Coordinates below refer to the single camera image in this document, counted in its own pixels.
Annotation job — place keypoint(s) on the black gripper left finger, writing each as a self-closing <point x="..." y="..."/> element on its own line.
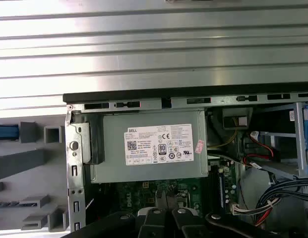
<point x="153" y="223"/>

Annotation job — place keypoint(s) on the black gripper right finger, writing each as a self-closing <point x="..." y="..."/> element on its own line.
<point x="183" y="223"/>

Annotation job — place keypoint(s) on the hard disk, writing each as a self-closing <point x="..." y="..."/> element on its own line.
<point x="6" y="131"/>

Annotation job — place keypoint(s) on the metal CPU socket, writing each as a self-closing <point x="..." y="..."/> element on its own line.
<point x="185" y="196"/>

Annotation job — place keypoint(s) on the green motherboard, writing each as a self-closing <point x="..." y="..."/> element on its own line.
<point x="134" y="196"/>

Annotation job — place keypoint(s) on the black RAM slot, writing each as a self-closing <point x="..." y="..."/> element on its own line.
<point x="213" y="188"/>

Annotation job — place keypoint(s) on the bluish RAM stick in slot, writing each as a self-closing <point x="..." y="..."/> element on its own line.
<point x="221" y="193"/>

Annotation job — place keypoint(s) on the white motherboard plug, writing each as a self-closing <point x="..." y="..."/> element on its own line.
<point x="234" y="209"/>

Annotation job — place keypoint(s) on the white power supply label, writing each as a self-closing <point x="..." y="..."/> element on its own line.
<point x="143" y="158"/>

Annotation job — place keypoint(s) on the grey power supply unit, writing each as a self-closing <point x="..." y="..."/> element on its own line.
<point x="111" y="148"/>

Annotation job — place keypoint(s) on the black open PC case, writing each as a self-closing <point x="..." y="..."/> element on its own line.
<point x="74" y="173"/>

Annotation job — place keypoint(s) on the grey metal drive cage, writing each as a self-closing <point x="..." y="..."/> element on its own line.
<point x="298" y="138"/>

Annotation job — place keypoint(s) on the grey parts rack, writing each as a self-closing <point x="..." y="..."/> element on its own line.
<point x="19" y="161"/>

